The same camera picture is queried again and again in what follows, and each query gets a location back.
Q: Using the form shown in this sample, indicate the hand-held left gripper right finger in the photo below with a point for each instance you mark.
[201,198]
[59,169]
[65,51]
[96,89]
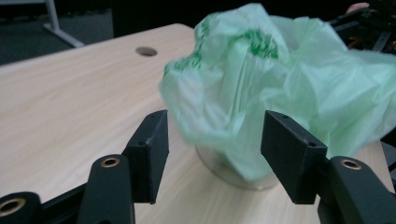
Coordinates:
[292,155]

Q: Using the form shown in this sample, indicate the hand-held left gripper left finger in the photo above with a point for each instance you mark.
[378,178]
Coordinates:
[149,155]

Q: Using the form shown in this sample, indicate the green plastic bag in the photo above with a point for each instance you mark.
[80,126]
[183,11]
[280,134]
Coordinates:
[274,93]

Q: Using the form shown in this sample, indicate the clear round plastic container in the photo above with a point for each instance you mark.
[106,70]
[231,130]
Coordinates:
[230,175]

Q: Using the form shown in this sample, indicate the white metal stand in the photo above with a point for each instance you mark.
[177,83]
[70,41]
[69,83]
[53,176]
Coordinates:
[59,28]

